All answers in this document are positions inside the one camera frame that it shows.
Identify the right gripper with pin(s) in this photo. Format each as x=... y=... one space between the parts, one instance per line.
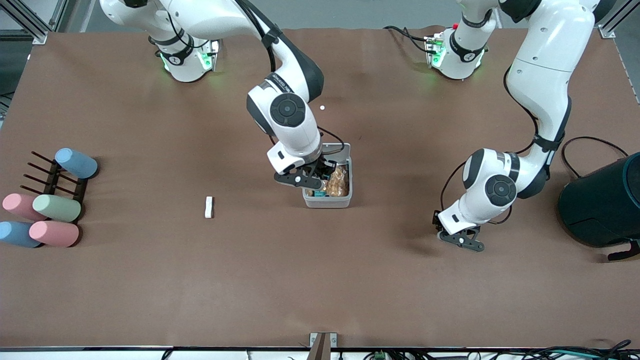
x=324 y=169

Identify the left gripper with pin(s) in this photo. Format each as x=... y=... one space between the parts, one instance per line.
x=436 y=220

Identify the white square trash bin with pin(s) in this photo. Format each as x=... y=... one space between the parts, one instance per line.
x=334 y=200

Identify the small white block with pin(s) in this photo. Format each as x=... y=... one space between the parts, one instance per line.
x=209 y=207

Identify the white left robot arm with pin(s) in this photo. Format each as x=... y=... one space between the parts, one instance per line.
x=545 y=50

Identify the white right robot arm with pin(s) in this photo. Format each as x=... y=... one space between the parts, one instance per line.
x=287 y=110

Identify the brown snack bag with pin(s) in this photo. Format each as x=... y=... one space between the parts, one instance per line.
x=339 y=182

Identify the dark teal round appliance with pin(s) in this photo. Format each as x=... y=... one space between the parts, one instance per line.
x=602 y=205

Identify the green lit base connector box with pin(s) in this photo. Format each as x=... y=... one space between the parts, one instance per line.
x=435 y=50
x=207 y=55

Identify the blue plastic cup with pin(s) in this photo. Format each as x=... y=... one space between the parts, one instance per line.
x=76 y=163
x=17 y=234

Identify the green plastic cup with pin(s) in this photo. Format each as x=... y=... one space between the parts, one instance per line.
x=56 y=208

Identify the black cup rack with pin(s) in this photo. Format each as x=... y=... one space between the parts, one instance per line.
x=51 y=182

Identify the pink plastic cup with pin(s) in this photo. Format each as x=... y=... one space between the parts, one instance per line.
x=19 y=206
x=54 y=234

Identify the metal table edge bracket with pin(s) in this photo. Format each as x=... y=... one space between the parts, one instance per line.
x=323 y=345

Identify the aluminium frame post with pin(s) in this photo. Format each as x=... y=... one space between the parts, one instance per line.
x=610 y=27
x=30 y=25

